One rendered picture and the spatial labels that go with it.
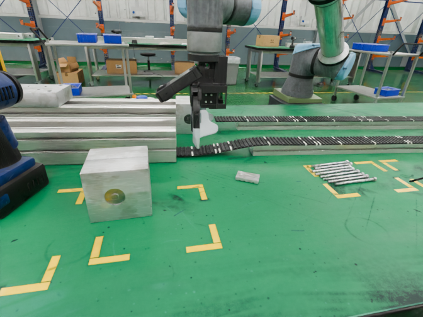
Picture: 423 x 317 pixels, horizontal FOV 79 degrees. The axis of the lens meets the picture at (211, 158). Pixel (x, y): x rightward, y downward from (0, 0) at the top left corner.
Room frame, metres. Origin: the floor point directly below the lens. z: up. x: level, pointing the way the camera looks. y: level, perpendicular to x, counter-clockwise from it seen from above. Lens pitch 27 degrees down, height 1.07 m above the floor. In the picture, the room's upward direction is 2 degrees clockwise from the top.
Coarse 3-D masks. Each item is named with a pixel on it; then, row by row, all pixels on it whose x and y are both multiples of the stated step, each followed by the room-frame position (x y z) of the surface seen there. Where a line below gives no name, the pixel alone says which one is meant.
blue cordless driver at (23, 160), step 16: (0, 80) 0.41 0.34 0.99; (16, 80) 0.44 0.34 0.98; (0, 96) 0.40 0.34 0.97; (16, 96) 0.43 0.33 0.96; (0, 128) 0.39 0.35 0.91; (0, 144) 0.38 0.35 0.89; (16, 144) 0.41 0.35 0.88; (0, 160) 0.38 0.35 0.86; (16, 160) 0.40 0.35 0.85; (32, 160) 0.42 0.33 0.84; (0, 176) 0.35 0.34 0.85; (16, 176) 0.38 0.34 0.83; (32, 176) 0.40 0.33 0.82; (0, 192) 0.34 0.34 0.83; (16, 192) 0.36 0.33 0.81; (32, 192) 0.39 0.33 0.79; (0, 208) 0.32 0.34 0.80
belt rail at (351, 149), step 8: (392, 144) 0.66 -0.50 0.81; (400, 144) 0.67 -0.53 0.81; (408, 144) 0.67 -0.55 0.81; (416, 144) 0.67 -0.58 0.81; (256, 152) 0.61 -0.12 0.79; (264, 152) 0.61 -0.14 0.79; (272, 152) 0.61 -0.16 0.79; (280, 152) 0.62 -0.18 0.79; (288, 152) 0.62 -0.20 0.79; (296, 152) 0.62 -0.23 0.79; (304, 152) 0.63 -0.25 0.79; (312, 152) 0.63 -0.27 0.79; (320, 152) 0.63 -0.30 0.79; (328, 152) 0.64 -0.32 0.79; (336, 152) 0.64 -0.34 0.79; (344, 152) 0.64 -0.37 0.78; (352, 152) 0.65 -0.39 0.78; (360, 152) 0.65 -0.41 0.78; (368, 152) 0.65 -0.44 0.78; (376, 152) 0.66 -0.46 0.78; (384, 152) 0.66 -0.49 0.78; (392, 152) 0.66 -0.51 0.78; (400, 152) 0.67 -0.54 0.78; (408, 152) 0.67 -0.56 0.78; (416, 152) 0.67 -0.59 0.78
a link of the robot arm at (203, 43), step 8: (192, 32) 0.58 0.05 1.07; (200, 32) 0.57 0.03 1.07; (208, 32) 0.64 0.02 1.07; (192, 40) 0.58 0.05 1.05; (200, 40) 0.57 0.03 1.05; (208, 40) 0.57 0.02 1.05; (216, 40) 0.58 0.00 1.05; (192, 48) 0.58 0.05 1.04; (200, 48) 0.57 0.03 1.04; (208, 48) 0.57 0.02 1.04; (216, 48) 0.58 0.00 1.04
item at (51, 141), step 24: (24, 120) 0.57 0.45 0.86; (48, 120) 0.58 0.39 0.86; (72, 120) 0.59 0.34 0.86; (96, 120) 0.60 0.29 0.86; (120, 120) 0.60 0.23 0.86; (144, 120) 0.61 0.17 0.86; (168, 120) 0.62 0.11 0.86; (24, 144) 0.50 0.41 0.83; (48, 144) 0.51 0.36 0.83; (72, 144) 0.52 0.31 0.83; (96, 144) 0.52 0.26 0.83; (120, 144) 0.53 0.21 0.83; (144, 144) 0.54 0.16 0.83; (168, 144) 0.55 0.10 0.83
